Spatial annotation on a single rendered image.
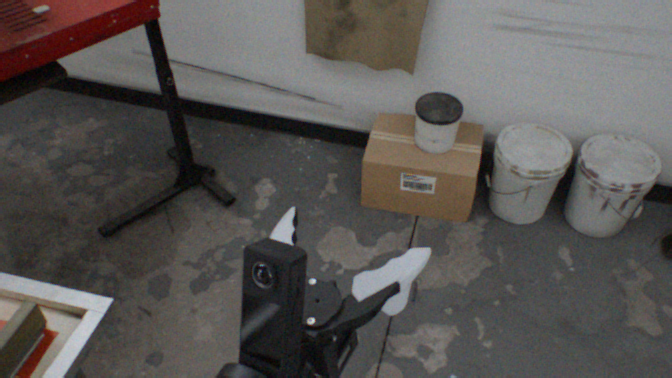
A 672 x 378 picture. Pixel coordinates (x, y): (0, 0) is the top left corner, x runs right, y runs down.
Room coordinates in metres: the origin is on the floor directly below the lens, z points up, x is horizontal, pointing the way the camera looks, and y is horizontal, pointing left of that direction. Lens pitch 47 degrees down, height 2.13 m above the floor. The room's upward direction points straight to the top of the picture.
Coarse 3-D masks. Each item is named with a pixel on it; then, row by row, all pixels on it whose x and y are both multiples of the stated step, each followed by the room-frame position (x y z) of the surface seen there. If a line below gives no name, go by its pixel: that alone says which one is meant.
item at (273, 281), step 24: (264, 240) 0.30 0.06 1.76; (264, 264) 0.28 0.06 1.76; (288, 264) 0.27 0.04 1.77; (264, 288) 0.27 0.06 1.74; (288, 288) 0.27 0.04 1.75; (264, 312) 0.26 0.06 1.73; (288, 312) 0.26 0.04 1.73; (240, 336) 0.26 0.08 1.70; (264, 336) 0.25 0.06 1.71; (288, 336) 0.25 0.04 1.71; (240, 360) 0.25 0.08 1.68; (264, 360) 0.24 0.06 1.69; (288, 360) 0.24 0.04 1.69
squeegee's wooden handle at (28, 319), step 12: (24, 312) 0.70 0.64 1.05; (36, 312) 0.71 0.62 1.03; (12, 324) 0.67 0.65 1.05; (24, 324) 0.68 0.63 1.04; (36, 324) 0.70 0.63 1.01; (0, 336) 0.65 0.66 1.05; (12, 336) 0.65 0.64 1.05; (24, 336) 0.67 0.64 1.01; (0, 348) 0.62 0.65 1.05; (12, 348) 0.64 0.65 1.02; (24, 348) 0.65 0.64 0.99; (0, 360) 0.61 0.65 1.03; (12, 360) 0.62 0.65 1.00; (0, 372) 0.59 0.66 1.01
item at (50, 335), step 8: (0, 320) 0.74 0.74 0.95; (0, 328) 0.72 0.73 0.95; (48, 336) 0.70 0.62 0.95; (40, 344) 0.68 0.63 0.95; (48, 344) 0.68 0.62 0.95; (32, 352) 0.67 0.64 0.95; (40, 352) 0.67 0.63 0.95; (32, 360) 0.65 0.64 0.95; (40, 360) 0.65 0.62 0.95; (24, 368) 0.63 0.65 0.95; (32, 368) 0.63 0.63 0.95; (24, 376) 0.61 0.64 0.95
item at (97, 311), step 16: (0, 288) 0.80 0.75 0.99; (16, 288) 0.80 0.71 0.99; (32, 288) 0.80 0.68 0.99; (48, 288) 0.80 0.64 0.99; (64, 288) 0.80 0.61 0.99; (48, 304) 0.77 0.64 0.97; (64, 304) 0.76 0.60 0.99; (80, 304) 0.76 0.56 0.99; (96, 304) 0.76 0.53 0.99; (112, 304) 0.76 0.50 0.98; (96, 320) 0.72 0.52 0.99; (80, 336) 0.68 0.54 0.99; (96, 336) 0.69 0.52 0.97; (64, 352) 0.64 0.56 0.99; (80, 352) 0.65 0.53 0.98; (64, 368) 0.61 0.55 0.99
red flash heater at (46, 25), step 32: (0, 0) 1.82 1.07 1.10; (32, 0) 1.83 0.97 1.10; (64, 0) 1.83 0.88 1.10; (96, 0) 1.84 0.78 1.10; (128, 0) 1.84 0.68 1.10; (0, 32) 1.64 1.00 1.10; (32, 32) 1.65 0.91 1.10; (64, 32) 1.67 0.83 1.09; (96, 32) 1.74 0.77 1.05; (0, 64) 1.53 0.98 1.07; (32, 64) 1.59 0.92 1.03
